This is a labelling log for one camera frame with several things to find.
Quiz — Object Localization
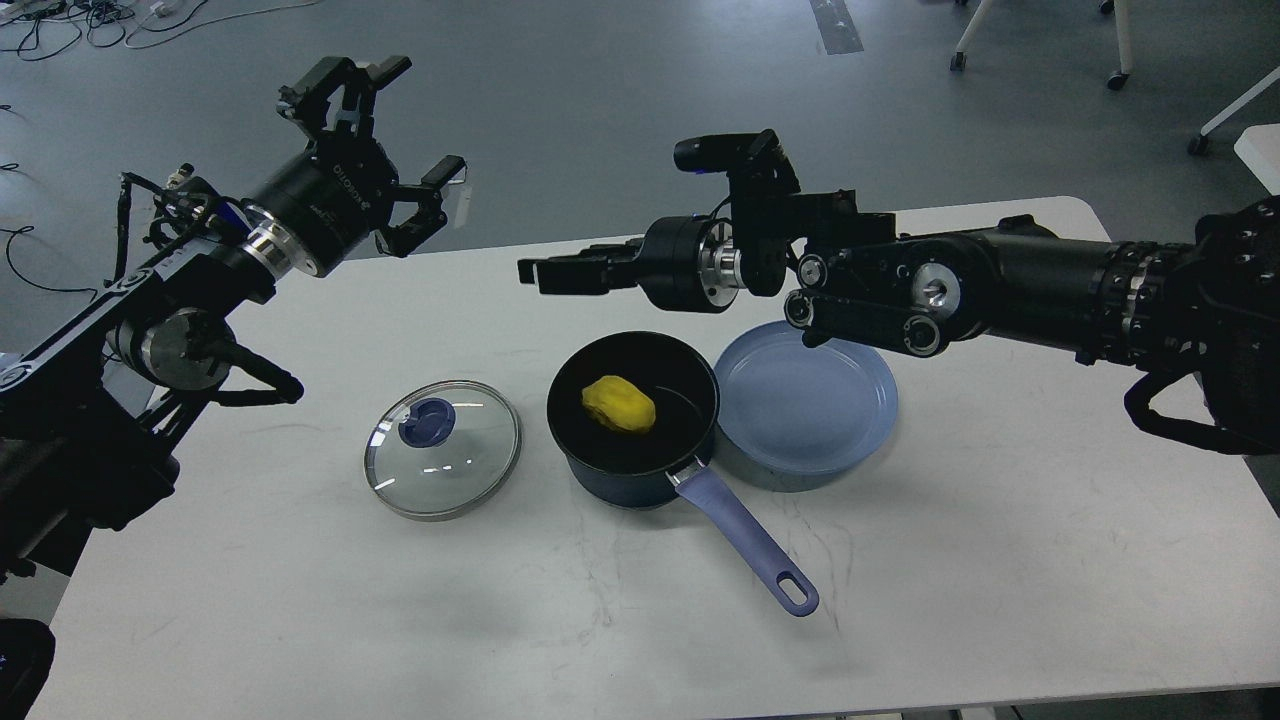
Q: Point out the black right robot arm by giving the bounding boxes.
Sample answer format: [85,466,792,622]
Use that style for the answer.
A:
[518,129,1279,456]

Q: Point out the white table leg right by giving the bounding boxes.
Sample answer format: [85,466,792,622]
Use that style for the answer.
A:
[1185,67,1279,195]

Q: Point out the blue round plate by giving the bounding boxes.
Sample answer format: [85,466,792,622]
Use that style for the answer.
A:
[714,322,899,492]

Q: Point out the yellow potato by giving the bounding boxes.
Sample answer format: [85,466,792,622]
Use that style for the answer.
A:
[580,375,657,436]

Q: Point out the dark blue saucepan purple handle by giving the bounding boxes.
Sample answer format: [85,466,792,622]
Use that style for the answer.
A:
[547,331,820,618]

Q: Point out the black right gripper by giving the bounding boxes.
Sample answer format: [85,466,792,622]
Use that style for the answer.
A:
[517,215,745,313]

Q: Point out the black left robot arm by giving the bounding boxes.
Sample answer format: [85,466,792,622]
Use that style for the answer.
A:
[1,56,466,579]

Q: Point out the black floor cable left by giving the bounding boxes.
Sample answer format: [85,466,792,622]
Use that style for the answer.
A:
[0,228,101,301]

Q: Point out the glass pot lid blue knob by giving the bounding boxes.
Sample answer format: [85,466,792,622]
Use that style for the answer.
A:
[364,380,524,521]

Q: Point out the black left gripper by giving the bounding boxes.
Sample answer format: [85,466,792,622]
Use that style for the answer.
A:
[244,55,468,278]

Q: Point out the tangled cables top left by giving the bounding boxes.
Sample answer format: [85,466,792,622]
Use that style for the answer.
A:
[0,0,332,65]

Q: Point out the white chair legs with casters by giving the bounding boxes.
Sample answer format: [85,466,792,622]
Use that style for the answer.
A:
[948,0,1137,90]

